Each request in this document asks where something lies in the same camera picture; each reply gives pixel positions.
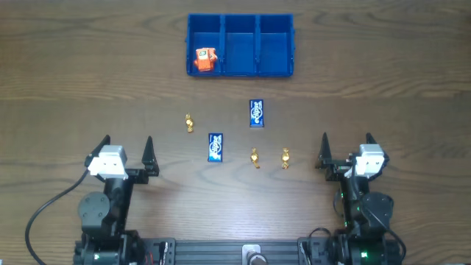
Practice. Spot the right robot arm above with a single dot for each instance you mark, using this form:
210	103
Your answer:
368	213

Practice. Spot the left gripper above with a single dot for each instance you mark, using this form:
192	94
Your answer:
137	176

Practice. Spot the orange candy box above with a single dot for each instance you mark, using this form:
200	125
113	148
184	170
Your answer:
205	59

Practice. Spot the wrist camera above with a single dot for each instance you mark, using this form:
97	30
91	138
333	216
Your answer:
369	160
108	162

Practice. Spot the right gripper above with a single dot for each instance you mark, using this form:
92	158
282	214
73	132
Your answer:
338	170

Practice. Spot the mounting rail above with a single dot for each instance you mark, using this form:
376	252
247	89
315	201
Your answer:
221	252

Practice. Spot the gold wrapped candy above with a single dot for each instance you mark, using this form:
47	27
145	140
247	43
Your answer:
189	122
285	157
254	157

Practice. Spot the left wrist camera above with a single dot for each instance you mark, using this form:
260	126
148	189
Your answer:
108	162

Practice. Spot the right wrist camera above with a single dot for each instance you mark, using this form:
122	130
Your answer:
369	160

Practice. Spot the blue tray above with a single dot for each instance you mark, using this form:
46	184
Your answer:
239	55

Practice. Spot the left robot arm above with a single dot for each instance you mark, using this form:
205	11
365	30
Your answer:
110	210

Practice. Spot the blue candy pack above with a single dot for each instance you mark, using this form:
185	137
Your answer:
215	147
256	113

